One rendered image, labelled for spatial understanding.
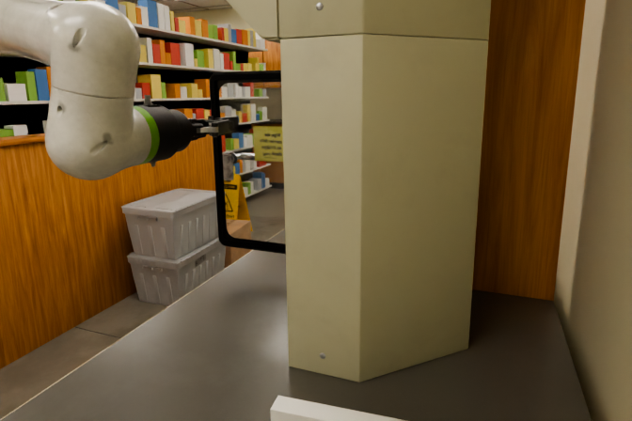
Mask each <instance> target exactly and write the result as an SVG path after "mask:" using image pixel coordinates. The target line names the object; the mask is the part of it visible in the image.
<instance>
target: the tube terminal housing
mask: <svg viewBox="0 0 632 421"><path fill-rule="evenodd" d="M490 12H491V0H279V13H280V37H281V38H282V39H281V40H280V61H281V96H282V131H283V167H284V203H285V239H286V274H287V310H288V346H289V366H292V367H296V368H301V369H304V370H308V371H313V372H317V373H321V374H325V375H329V376H333V377H338V378H342V379H345V380H350V381H354V382H364V381H366V380H369V379H372V378H375V377H379V376H382V375H385V374H388V373H391V372H394V371H397V370H400V369H403V368H407V367H410V366H414V365H418V364H421V363H424V362H427V361H430V360H434V359H436V358H439V357H442V356H445V355H449V354H452V353H455V352H457V351H463V350H466V349H468V340H469V327H470V312H471V298H472V284H473V270H474V256H475V241H476V226H477V212H478V198H479V184H480V169H481V155H482V127H483V113H484V98H485V84H486V70H487V56H488V40H489V26H490Z"/></svg>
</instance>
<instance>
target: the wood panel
mask: <svg viewBox="0 0 632 421"><path fill-rule="evenodd" d="M585 4H586V0H491V12H490V26H489V40H488V56H487V70H486V84H485V98H484V113H483V127H482V155H481V169H480V184H479V198H478V212H477V226H476V241H475V256H474V270H473V284H472V289H475V290H482V291H489V292H495V293H502V294H509V295H515V296H522V297H530V298H536V299H543V300H549V301H554V294H555V285H556V276H557V268H558V258H559V250H560V240H561V224H562V215H563V206H564V198H565V188H566V180H567V171H568V162H569V153H570V145H571V135H572V127H573V117H574V109H575V100H576V91H577V75H578V65H579V57H580V48H581V39H582V30H583V22H584V12H585Z"/></svg>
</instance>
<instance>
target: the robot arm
mask: <svg viewBox="0 0 632 421"><path fill-rule="evenodd" d="M140 54H141V46H140V40H139V36H138V34H137V32H136V30H135V28H134V26H133V24H132V23H131V22H130V20H129V19H128V18H127V17H126V16H125V15H124V14H123V13H121V12H120V11H119V10H117V9H116V8H113V7H111V6H109V5H106V4H105V3H101V2H96V1H79V2H64V1H56V0H0V55H19V56H24V57H27V58H31V59H34V60H37V61H39V62H41V63H43V64H45V65H47V66H50V67H51V97H50V102H49V112H48V119H47V125H46V131H45V147H46V150H47V152H48V155H49V157H50V158H51V160H52V161H53V163H54V164H55V165H56V166H57V167H58V168H59V169H60V170H62V171H63V172H64V173H66V174H68V175H70V176H72V177H74V178H77V179H85V180H97V179H105V178H108V177H110V176H112V175H114V174H116V173H118V172H119V171H121V170H123V169H125V168H128V167H131V166H135V165H140V164H147V163H150V165H151V166H155V165H156V163H157V161H162V160H166V159H168V158H170V157H172V156H173V155H174V154H175V153H176V152H179V151H182V150H184V149H186V148H187V147H188V146H189V144H190V142H191V141H194V140H198V139H199V138H203V137H206V135H207V134H208V135H209V136H212V137H217V136H219V135H225V133H230V132H233V131H239V123H238V117H218V118H215V119H214V120H213V116H208V120H205V119H195V118H187V116H186V115H185V114H183V113H182V112H180V111H178V110H173V109H172V110H168V109H167V108H165V107H164V106H161V105H159V104H157V105H153V104H152V102H151V100H150V95H144V97H145V102H144V104H143V105H139V104H138V105H136V106H134V89H135V82H136V75H137V70H138V65H139V59H140Z"/></svg>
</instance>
